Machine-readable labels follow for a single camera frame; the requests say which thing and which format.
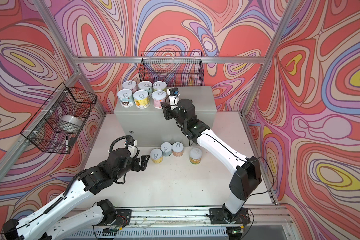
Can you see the black wire basket back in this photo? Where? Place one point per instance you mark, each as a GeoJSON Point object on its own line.
{"type": "Point", "coordinates": [175, 68]}

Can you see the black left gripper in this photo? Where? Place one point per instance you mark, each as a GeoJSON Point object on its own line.
{"type": "Point", "coordinates": [138, 167]}

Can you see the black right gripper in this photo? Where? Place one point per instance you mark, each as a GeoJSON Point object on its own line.
{"type": "Point", "coordinates": [167, 110]}

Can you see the orange label can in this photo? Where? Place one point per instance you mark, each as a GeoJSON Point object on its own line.
{"type": "Point", "coordinates": [178, 149]}

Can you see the yellow label can front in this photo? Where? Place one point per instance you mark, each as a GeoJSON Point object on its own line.
{"type": "Point", "coordinates": [141, 99]}

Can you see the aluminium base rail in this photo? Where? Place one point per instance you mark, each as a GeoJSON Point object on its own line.
{"type": "Point", "coordinates": [193, 223]}

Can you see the yellow green label can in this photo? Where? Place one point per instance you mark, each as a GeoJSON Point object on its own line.
{"type": "Point", "coordinates": [195, 156]}

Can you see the brown label can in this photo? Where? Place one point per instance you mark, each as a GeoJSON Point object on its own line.
{"type": "Point", "coordinates": [146, 86]}
{"type": "Point", "coordinates": [125, 97]}

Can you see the black marker pen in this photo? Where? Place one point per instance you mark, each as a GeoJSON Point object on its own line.
{"type": "Point", "coordinates": [67, 144]}

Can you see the grey metal cabinet box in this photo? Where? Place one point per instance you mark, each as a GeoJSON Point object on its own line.
{"type": "Point", "coordinates": [149, 127]}

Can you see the pink label can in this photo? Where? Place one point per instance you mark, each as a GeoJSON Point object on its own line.
{"type": "Point", "coordinates": [158, 97]}
{"type": "Point", "coordinates": [130, 85]}

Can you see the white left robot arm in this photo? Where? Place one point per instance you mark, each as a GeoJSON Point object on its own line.
{"type": "Point", "coordinates": [48, 223]}

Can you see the black wire basket left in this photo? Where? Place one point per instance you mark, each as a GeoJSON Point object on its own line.
{"type": "Point", "coordinates": [49, 134]}

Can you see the blue label can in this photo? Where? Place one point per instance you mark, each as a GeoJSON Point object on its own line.
{"type": "Point", "coordinates": [166, 149]}

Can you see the black wire basket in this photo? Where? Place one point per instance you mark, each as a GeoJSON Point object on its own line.
{"type": "Point", "coordinates": [49, 134]}
{"type": "Point", "coordinates": [175, 68]}

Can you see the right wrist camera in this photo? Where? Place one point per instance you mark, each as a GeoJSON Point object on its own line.
{"type": "Point", "coordinates": [173, 96]}

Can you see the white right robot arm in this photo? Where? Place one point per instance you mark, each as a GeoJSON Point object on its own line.
{"type": "Point", "coordinates": [246, 172]}

